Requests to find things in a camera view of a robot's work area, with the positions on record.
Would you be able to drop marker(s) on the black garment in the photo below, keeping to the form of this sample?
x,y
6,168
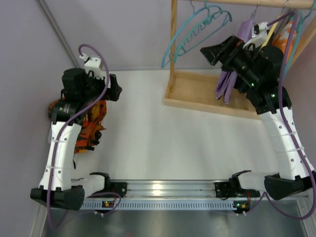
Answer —
x,y
244,85

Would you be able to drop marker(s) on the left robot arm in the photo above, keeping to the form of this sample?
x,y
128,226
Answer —
x,y
76,126

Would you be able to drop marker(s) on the empty teal hanger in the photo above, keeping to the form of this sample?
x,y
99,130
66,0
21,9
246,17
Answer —
x,y
187,32

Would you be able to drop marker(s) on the orange camouflage trousers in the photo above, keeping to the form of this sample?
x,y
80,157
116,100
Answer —
x,y
90,121

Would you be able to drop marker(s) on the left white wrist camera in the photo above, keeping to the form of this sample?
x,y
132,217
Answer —
x,y
93,67

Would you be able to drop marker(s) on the purple hanger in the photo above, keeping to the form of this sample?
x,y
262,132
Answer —
x,y
252,17

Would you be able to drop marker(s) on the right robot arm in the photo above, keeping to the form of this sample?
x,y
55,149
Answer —
x,y
272,104

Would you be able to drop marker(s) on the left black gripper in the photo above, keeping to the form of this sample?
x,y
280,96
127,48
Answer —
x,y
106,87

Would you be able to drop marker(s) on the white plastic basket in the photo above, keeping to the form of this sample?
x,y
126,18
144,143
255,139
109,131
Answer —
x,y
49,137

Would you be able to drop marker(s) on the orange white garment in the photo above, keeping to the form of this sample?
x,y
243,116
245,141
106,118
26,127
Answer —
x,y
280,40

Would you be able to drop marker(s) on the far right teal hanger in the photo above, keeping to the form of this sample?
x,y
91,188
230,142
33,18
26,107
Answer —
x,y
296,29

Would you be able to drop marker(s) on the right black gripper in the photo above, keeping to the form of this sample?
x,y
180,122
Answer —
x,y
228,53

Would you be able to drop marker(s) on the teal hanger with trousers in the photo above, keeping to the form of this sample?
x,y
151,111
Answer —
x,y
205,34

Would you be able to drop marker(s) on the purple garment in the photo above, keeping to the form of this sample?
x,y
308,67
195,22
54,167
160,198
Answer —
x,y
227,80

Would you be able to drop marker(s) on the wooden hanger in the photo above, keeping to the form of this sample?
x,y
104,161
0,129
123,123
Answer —
x,y
274,25

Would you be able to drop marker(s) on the wooden clothes rack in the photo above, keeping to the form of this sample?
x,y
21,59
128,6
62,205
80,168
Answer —
x,y
189,90

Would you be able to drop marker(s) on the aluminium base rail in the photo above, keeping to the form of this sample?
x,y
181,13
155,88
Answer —
x,y
102,194

